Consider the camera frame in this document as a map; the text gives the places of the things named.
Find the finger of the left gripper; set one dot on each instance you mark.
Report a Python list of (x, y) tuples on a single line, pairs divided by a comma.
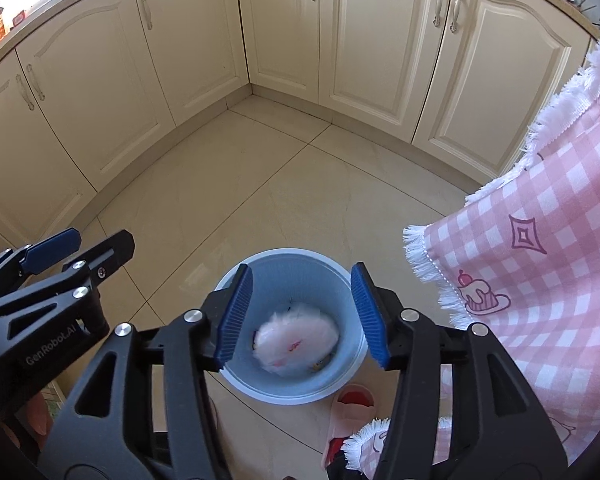
[(16, 265), (82, 269)]

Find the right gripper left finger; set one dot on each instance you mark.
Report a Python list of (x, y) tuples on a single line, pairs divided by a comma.
[(141, 409)]

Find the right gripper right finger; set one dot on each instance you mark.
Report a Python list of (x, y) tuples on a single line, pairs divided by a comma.
[(463, 409)]

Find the white tissue wad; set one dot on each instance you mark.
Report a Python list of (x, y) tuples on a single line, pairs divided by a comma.
[(297, 341)]

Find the light blue trash bin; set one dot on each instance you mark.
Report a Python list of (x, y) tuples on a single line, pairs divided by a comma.
[(285, 278)]

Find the pink slipper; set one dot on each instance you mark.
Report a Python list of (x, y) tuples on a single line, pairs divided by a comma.
[(352, 409)]

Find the pink checkered tablecloth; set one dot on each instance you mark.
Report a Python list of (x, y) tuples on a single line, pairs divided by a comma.
[(523, 258)]

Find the lower cream cabinets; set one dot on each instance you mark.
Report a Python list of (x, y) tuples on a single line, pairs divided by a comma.
[(88, 87)]

